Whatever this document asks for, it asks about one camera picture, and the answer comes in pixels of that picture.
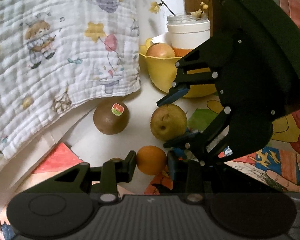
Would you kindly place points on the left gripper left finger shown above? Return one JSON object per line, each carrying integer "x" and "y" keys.
{"x": 99, "y": 183}

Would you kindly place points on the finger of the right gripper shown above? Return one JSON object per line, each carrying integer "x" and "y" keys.
{"x": 173, "y": 95}
{"x": 191, "y": 142}

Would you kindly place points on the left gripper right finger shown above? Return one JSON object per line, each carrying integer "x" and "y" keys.
{"x": 179, "y": 173}

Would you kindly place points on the yellow-green pear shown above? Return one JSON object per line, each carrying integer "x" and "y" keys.
{"x": 168, "y": 122}

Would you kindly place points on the small brown round fruit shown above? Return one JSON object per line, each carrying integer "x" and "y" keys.
{"x": 116, "y": 160}

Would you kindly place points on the yellow plastic bowl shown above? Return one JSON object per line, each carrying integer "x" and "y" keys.
{"x": 162, "y": 73}

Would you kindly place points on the red-yellow apple in bowl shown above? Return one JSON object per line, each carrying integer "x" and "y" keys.
{"x": 160, "y": 50}

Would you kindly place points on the white and orange jar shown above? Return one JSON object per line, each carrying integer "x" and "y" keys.
{"x": 187, "y": 32}

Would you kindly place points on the brown kiwi with sticker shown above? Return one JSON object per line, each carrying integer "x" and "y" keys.
{"x": 111, "y": 116}

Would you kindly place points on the dried flower twig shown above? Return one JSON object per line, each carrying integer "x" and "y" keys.
{"x": 180, "y": 0}

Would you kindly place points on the large white printed muslin cloth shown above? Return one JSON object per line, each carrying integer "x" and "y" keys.
{"x": 56, "y": 55}

